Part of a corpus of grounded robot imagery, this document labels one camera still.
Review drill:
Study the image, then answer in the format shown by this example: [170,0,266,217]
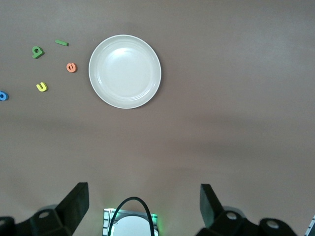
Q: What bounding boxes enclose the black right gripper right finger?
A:
[195,183,300,236]

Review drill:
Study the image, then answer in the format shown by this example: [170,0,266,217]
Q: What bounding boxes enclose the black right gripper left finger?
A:
[0,182,89,236]

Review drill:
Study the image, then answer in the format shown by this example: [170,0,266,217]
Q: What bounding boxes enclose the green foam letter b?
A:
[31,46,45,59]

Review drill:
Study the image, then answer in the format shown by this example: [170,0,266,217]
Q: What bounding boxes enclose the beige round plate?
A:
[88,34,162,110]

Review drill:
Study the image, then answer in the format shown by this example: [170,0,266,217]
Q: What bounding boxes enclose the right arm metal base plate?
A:
[102,208,159,236]

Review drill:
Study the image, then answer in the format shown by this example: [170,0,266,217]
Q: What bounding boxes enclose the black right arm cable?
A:
[108,196,158,236]

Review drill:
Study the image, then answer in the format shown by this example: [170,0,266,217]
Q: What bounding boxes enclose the aluminium table edge rail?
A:
[305,213,315,236]

